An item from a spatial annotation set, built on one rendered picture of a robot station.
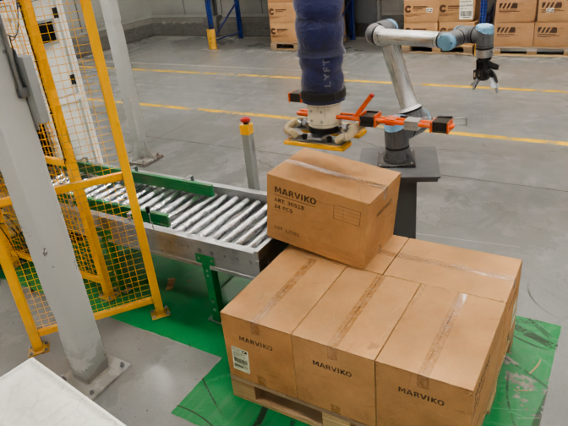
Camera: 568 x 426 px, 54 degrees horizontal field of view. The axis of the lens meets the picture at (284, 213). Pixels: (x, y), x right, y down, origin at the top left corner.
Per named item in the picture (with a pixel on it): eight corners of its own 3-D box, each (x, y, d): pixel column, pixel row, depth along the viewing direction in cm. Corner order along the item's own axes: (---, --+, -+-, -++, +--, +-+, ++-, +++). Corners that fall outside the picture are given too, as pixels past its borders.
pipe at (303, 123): (285, 136, 287) (283, 126, 284) (308, 121, 305) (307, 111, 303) (345, 144, 270) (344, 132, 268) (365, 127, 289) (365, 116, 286)
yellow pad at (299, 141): (283, 144, 287) (282, 135, 285) (292, 138, 294) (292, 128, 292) (343, 152, 270) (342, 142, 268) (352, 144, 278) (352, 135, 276)
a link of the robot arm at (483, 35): (481, 22, 299) (498, 22, 292) (480, 45, 305) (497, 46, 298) (471, 26, 294) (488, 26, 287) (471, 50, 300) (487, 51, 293)
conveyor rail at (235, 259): (4, 214, 425) (-4, 192, 416) (9, 211, 429) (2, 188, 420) (256, 281, 313) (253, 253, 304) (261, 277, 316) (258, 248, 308)
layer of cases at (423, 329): (230, 374, 287) (219, 312, 268) (319, 273, 361) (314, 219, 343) (466, 462, 229) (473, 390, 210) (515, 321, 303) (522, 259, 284)
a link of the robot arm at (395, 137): (379, 146, 355) (378, 120, 346) (397, 137, 364) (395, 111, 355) (399, 150, 344) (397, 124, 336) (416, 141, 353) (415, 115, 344)
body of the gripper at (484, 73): (472, 80, 307) (472, 58, 301) (481, 76, 311) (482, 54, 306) (484, 82, 302) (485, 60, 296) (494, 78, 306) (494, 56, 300)
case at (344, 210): (266, 236, 316) (266, 172, 295) (303, 206, 345) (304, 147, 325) (363, 270, 289) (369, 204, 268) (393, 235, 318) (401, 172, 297)
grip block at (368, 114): (357, 127, 271) (357, 115, 268) (366, 120, 278) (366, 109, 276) (374, 128, 267) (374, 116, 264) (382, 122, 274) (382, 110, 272)
